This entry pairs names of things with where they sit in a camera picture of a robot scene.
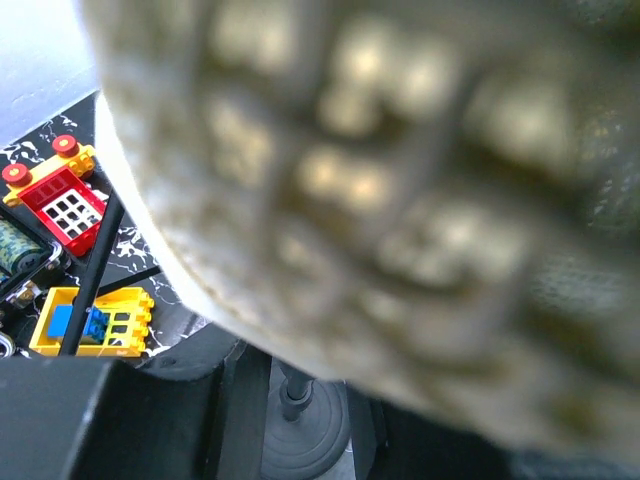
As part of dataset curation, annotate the red yellow toy block house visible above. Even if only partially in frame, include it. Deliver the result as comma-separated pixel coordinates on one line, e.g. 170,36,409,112
1,134,106,257

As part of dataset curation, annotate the black poker chip case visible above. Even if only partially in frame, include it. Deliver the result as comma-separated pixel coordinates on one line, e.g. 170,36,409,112
1,206,71,359

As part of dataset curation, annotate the black music stand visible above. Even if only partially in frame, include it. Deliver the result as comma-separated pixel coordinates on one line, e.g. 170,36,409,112
58,192,161,356

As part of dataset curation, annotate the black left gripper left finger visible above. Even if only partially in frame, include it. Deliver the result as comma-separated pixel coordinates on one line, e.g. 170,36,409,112
1,325,271,479

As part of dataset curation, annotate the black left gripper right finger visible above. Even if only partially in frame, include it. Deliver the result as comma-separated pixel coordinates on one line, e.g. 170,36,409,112
346,385,639,479

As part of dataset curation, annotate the black microphone stand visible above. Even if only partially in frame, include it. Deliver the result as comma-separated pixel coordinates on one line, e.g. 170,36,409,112
261,360,351,479

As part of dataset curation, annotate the yellow blue block toy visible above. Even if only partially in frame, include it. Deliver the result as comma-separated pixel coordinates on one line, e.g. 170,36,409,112
29,287,155,358

